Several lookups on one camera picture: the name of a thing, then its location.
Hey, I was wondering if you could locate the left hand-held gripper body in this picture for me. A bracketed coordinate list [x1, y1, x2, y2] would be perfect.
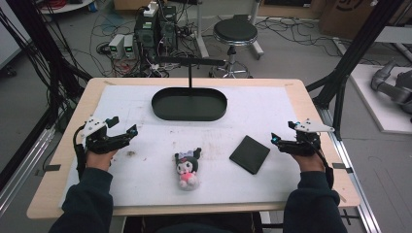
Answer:
[80, 116, 120, 155]

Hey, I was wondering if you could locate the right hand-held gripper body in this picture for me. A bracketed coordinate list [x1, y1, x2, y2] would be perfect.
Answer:
[290, 118, 335, 157]

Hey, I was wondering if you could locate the person's left hand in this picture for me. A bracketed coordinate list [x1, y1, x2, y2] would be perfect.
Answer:
[86, 149, 119, 172]

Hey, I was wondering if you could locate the person's right hand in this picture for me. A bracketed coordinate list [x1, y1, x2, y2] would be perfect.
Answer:
[291, 153, 326, 174]

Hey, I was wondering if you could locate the black square pad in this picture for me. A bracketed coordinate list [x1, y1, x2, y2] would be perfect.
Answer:
[228, 135, 271, 176]

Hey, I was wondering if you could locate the white table mat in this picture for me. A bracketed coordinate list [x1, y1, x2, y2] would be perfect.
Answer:
[58, 84, 302, 208]

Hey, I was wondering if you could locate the black and pink plush toy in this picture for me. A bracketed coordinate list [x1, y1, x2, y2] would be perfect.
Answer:
[174, 147, 202, 192]

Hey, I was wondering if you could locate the black oval tray with T-stand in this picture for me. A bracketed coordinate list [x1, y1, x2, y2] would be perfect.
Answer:
[151, 56, 228, 122]

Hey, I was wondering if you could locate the grey power supply box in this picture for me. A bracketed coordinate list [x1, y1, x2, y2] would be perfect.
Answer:
[122, 34, 137, 60]
[108, 33, 125, 60]

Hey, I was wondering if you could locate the white floor board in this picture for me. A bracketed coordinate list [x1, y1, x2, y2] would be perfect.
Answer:
[349, 63, 412, 136]

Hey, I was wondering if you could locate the white table leg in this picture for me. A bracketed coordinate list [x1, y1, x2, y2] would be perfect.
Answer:
[248, 0, 265, 61]
[193, 0, 211, 59]

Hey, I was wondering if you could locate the black computer tower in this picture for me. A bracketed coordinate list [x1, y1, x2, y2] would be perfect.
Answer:
[133, 12, 162, 58]
[159, 4, 179, 50]

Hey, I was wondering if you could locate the black round stool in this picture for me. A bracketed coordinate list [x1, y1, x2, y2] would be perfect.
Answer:
[208, 17, 265, 80]

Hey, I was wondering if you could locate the person's dark lap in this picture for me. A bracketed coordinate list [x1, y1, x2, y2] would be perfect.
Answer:
[123, 212, 264, 233]

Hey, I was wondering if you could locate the white power strip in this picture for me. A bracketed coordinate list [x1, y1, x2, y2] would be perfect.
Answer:
[142, 1, 159, 18]

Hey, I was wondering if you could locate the round white table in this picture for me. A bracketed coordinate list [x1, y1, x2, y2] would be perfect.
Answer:
[38, 0, 95, 15]

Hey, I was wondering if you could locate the brown cardboard box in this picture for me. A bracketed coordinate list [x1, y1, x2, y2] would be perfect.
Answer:
[318, 0, 383, 32]

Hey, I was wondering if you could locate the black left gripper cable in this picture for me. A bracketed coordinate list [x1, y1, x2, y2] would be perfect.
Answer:
[72, 125, 89, 182]

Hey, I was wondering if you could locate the aluminium rail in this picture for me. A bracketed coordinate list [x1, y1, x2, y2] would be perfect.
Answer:
[318, 106, 384, 233]
[0, 125, 56, 216]

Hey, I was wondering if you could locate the black metal frame post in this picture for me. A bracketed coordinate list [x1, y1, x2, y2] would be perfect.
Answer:
[305, 0, 400, 141]
[5, 0, 93, 130]

